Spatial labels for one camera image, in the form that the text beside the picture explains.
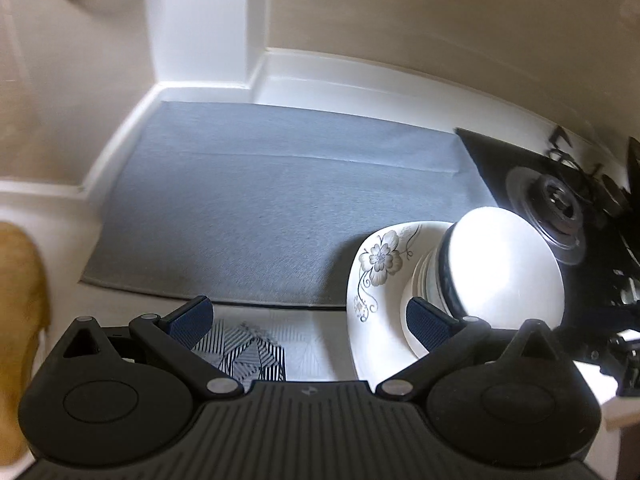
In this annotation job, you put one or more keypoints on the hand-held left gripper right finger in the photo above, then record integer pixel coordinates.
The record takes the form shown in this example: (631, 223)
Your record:
(426, 322)

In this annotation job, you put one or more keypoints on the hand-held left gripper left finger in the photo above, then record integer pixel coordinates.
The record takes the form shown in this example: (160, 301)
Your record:
(192, 316)

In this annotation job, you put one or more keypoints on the white floral plate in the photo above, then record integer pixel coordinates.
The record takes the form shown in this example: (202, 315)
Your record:
(372, 305)

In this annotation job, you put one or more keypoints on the white bowl with blue band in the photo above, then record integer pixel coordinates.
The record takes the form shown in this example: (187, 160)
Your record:
(505, 275)

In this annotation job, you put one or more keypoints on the striped geometric patterned mat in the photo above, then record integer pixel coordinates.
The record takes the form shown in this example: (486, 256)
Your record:
(250, 350)

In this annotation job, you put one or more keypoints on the grey mat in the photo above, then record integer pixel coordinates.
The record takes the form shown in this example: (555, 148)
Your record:
(280, 210)

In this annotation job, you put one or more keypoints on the stove burner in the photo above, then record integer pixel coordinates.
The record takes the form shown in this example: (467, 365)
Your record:
(555, 210)

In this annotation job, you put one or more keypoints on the tan wooden object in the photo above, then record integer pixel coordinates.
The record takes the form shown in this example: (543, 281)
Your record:
(20, 310)

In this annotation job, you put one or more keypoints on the black glass gas stove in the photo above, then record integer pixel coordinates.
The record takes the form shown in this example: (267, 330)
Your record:
(500, 160)

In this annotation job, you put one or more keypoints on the black pan support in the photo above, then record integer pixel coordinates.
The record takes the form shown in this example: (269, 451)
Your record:
(575, 155)

